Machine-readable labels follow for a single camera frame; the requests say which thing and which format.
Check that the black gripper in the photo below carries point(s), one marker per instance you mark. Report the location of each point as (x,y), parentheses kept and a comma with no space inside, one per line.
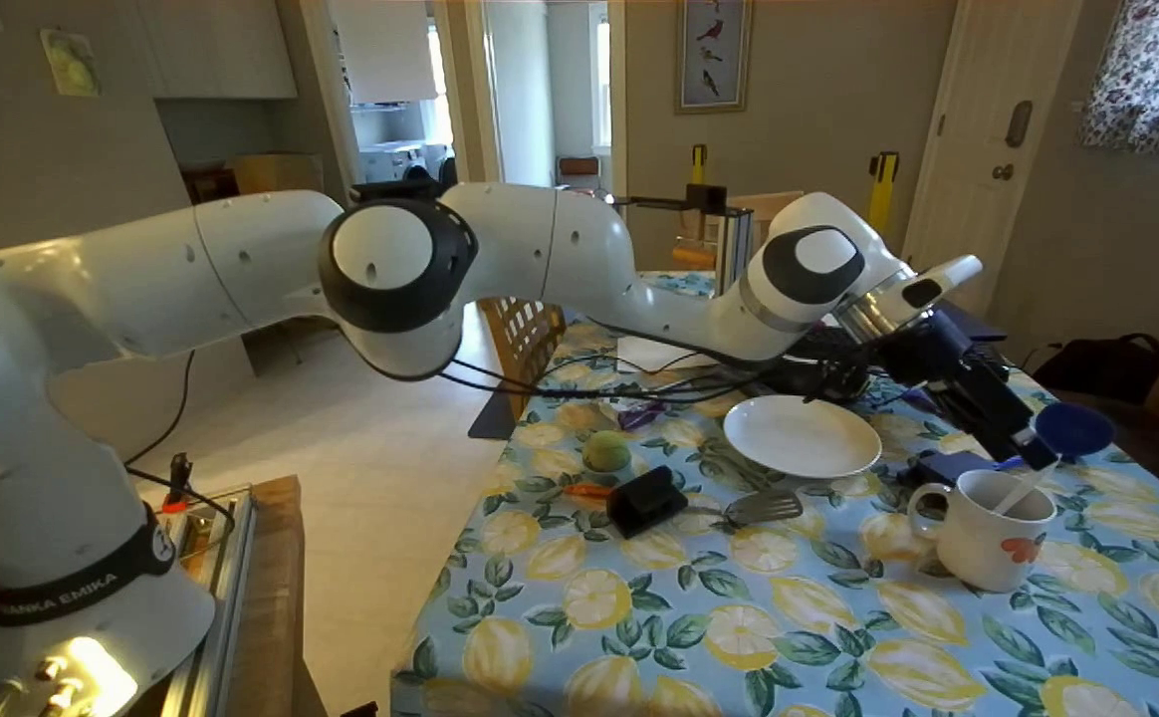
(920,354)

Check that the cream vertical strip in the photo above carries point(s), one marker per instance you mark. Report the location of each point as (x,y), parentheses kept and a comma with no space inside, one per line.
(1019,486)

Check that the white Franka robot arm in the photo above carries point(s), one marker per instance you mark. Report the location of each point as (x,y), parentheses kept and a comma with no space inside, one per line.
(139,292)

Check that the blue plastic ladle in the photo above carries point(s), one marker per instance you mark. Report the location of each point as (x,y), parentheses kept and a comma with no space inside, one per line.
(1075,429)

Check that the dark blue cloth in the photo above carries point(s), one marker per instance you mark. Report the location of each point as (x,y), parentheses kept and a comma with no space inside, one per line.
(940,463)

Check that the black bag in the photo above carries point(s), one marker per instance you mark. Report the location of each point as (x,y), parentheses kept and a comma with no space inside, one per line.
(1099,369)

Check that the white floral mug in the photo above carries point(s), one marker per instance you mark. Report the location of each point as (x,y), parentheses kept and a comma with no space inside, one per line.
(977,539)

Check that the white round plate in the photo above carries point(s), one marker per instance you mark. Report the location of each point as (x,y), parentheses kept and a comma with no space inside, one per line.
(802,437)

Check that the yellow black clamp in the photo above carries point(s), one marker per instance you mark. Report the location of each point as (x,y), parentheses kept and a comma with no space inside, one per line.
(883,184)
(698,164)

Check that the metal slotted spatula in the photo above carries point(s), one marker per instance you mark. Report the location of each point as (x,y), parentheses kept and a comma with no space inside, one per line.
(761,506)

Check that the white door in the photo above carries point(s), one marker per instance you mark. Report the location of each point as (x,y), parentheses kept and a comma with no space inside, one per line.
(977,82)

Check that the lemon print tablecloth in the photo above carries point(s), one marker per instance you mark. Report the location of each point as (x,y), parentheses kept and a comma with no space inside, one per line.
(738,624)

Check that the white paper sheet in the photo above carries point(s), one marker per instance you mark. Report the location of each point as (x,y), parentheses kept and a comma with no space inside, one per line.
(652,354)

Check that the floral print curtain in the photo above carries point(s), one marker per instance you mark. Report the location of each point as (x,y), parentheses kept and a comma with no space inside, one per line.
(1158,74)

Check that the black rectangular box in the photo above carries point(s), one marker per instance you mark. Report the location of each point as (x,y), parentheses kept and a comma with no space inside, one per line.
(641,500)

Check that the black crossbar with clamp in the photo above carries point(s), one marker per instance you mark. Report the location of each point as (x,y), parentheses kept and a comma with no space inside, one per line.
(664,200)

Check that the green tennis ball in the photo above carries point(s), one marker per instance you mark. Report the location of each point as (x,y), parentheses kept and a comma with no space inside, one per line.
(608,450)

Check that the small orange tool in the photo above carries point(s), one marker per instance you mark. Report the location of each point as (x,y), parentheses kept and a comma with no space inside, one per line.
(585,492)

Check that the framed bird picture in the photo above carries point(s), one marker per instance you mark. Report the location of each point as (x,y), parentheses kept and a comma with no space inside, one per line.
(714,53)

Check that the cardboard box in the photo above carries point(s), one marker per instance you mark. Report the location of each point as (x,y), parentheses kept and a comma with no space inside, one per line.
(272,172)

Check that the metal cylinder post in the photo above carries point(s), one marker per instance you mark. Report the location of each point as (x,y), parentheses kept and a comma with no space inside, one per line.
(735,241)

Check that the aluminium rail frame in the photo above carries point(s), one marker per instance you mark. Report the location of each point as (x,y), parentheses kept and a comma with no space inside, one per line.
(214,581)

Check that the yellow green wall note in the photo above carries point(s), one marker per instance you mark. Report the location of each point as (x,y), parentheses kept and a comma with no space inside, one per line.
(69,61)

